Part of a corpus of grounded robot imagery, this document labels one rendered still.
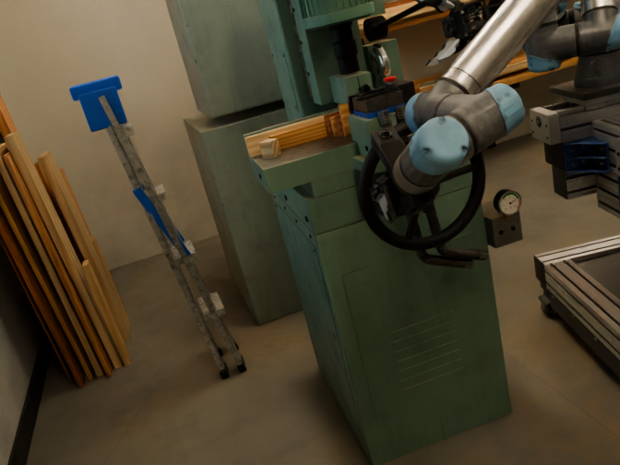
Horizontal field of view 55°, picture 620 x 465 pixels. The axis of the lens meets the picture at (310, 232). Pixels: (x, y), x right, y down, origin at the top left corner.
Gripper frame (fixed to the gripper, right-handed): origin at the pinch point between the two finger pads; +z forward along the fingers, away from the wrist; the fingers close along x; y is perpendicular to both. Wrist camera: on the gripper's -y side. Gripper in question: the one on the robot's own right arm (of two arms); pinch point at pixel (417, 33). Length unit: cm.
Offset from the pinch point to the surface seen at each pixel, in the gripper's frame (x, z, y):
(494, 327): 80, -9, -6
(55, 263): 49, 116, -109
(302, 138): 17.8, 28.4, -16.7
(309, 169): 23.3, 31.6, -1.6
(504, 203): 43.9, -12.6, 3.0
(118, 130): 6, 75, -73
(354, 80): 7.0, 13.1, -11.8
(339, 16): -8.1, 15.0, -7.2
